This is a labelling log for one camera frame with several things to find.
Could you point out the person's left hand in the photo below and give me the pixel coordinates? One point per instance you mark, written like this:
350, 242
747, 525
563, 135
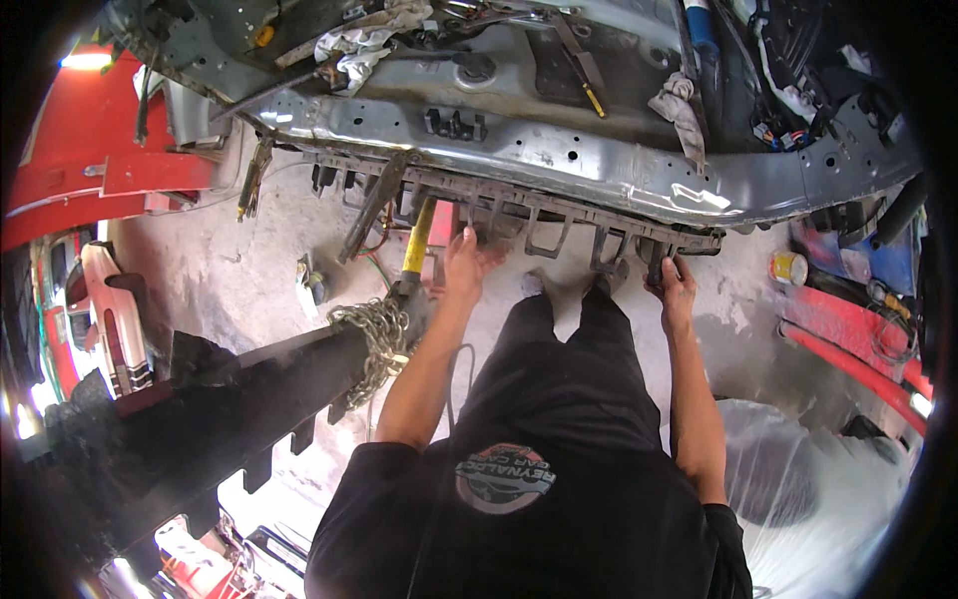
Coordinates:
464, 266

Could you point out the person's right hand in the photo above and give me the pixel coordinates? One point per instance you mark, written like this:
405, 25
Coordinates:
677, 299

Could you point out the person's right fingers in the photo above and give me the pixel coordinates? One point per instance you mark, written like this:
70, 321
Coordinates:
673, 268

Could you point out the black plastic bumper bracket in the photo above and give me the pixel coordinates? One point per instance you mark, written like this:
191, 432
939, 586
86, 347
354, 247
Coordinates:
524, 204

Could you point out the person's legs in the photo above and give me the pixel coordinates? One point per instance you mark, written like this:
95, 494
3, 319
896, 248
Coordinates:
599, 352

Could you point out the yellow can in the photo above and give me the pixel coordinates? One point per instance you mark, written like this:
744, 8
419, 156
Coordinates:
788, 268

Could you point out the grey car body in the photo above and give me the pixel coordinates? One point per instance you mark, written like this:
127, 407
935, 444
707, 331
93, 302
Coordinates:
599, 165

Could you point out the grey rag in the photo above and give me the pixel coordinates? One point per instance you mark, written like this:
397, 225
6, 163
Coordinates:
685, 112

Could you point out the blue machine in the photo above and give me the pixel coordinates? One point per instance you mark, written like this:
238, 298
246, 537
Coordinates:
890, 262

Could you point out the black cylinder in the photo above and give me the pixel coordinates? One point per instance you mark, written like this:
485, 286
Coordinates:
898, 213

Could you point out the red block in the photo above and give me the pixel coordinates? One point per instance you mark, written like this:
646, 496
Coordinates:
446, 224

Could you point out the blue tube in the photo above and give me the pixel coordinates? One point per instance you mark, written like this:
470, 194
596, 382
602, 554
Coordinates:
700, 30

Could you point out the yellow black hydraulic ram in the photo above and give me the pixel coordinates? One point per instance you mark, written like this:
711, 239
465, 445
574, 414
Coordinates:
417, 239

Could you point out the black plastic clip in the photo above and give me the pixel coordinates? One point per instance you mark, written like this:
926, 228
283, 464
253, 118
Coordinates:
455, 126

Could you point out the clear plastic sheet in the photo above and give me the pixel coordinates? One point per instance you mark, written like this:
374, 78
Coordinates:
808, 509

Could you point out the person's body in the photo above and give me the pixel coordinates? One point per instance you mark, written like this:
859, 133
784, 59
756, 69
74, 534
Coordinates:
561, 539

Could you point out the black steel clamp bar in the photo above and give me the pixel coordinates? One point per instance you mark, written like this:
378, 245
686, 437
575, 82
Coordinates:
374, 202

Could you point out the chrome hand tools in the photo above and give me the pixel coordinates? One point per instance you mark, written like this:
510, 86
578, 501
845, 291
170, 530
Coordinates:
479, 11

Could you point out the white floor tool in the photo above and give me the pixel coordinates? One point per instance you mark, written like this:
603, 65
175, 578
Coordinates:
307, 288

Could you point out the white rag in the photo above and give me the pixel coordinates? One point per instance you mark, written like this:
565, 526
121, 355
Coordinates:
359, 45

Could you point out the locking pliers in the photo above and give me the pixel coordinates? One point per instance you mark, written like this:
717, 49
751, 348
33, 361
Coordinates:
254, 180

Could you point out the yellow knob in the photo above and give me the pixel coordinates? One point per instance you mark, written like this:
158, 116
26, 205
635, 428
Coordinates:
264, 35

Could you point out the black pulling tower beam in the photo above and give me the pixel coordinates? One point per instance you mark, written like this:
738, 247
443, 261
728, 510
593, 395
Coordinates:
224, 419

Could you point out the heap of car parts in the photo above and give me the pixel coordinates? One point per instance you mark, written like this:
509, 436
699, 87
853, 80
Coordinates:
194, 558

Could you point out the white and red car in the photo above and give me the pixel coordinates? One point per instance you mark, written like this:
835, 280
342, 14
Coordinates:
112, 329

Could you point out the bright work lamp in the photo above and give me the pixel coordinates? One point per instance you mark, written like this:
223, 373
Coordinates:
86, 61

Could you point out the red frame beam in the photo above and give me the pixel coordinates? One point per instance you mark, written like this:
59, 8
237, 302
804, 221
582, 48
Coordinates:
838, 326

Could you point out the red frame machine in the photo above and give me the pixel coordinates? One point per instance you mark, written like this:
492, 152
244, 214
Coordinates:
82, 150

